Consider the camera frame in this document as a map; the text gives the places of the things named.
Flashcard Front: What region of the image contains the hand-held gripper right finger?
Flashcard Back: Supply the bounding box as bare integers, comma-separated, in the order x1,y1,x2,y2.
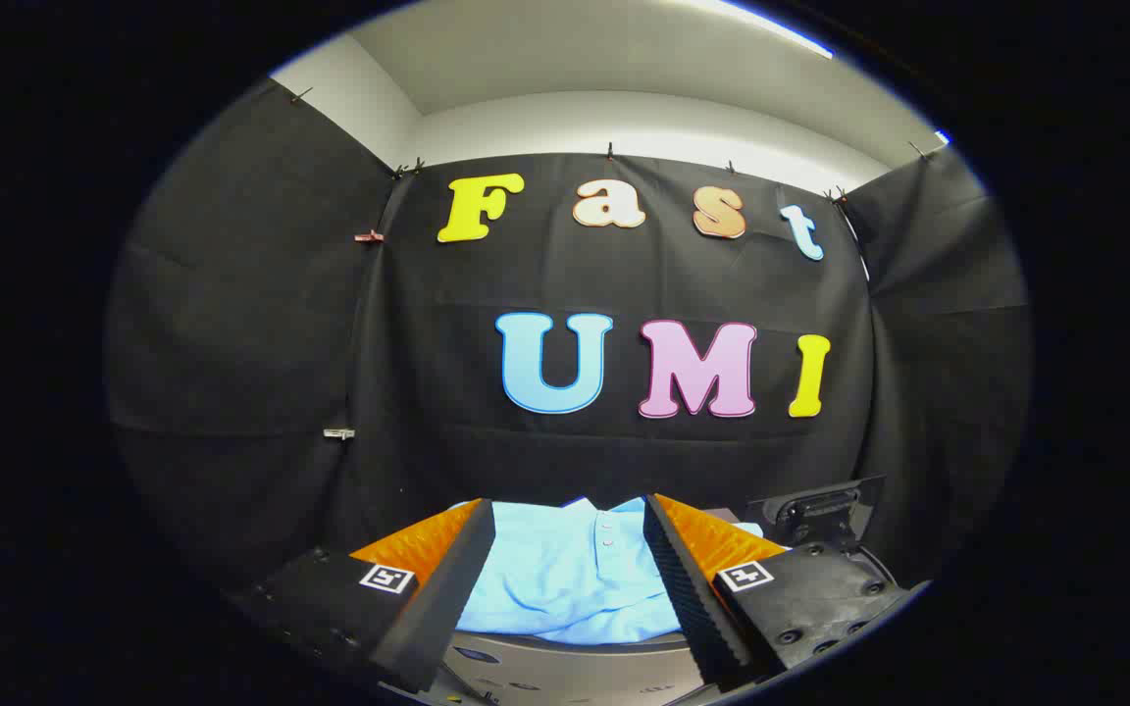
642,493,931,690

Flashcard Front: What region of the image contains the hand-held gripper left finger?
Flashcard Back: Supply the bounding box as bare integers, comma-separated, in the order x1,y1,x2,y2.
230,498,497,694

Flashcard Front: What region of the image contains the light blue polo shirt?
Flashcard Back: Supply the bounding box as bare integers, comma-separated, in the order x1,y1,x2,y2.
449,496,767,646

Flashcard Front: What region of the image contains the grey cabinet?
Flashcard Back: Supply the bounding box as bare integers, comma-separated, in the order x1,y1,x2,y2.
442,630,713,706

